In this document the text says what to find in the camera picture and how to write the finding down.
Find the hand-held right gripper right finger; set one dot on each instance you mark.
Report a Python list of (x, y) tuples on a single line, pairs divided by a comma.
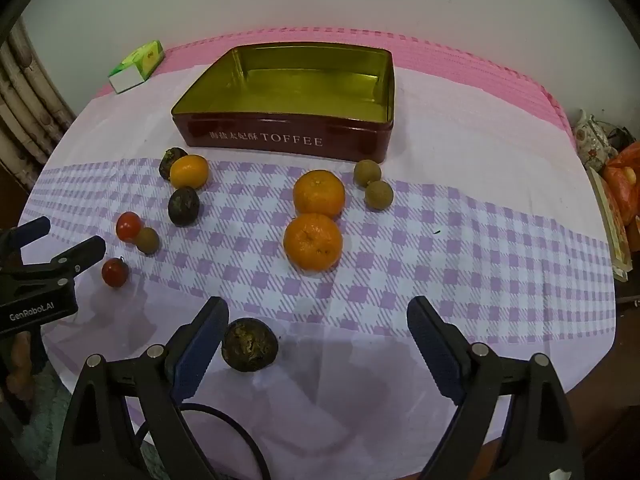
[(440, 355)]

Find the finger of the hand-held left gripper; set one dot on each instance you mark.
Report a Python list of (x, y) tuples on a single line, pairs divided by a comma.
[(82, 255), (30, 231)]

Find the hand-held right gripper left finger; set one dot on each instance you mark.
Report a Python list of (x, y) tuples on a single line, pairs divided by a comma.
[(200, 355)]

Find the red cherry tomato with stem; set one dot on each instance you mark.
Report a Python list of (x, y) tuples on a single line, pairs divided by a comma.
[(115, 273)]

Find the dark passion fruit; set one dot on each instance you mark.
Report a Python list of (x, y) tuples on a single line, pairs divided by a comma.
[(169, 160), (249, 344), (183, 206)]

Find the brown longan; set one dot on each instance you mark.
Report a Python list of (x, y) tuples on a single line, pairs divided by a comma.
[(367, 172), (378, 196), (148, 241)]

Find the small mandarin orange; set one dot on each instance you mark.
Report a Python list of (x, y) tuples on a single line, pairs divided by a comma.
[(189, 172)]

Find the large orange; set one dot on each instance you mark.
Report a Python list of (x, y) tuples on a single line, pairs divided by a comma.
[(313, 242), (318, 193)]

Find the dark red tin box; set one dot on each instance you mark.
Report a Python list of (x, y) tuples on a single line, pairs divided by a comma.
[(280, 140)]

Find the person's left hand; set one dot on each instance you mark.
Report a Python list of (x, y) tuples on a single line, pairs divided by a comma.
[(20, 365)]

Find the pink purple checked tablecloth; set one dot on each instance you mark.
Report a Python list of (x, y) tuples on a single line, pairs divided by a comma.
[(450, 260)]

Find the bamboo print curtain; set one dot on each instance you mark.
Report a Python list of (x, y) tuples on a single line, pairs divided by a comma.
[(25, 100)]

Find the green tissue box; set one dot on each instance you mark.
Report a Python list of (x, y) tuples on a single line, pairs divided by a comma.
[(142, 60)]

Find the flat cardboard box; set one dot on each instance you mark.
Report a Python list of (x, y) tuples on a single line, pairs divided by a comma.
[(612, 230)]

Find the floral ceramic pot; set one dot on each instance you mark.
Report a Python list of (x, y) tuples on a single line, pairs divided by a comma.
[(590, 140)]

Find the orange plastic bag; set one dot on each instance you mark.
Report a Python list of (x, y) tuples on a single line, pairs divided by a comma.
[(625, 165)]

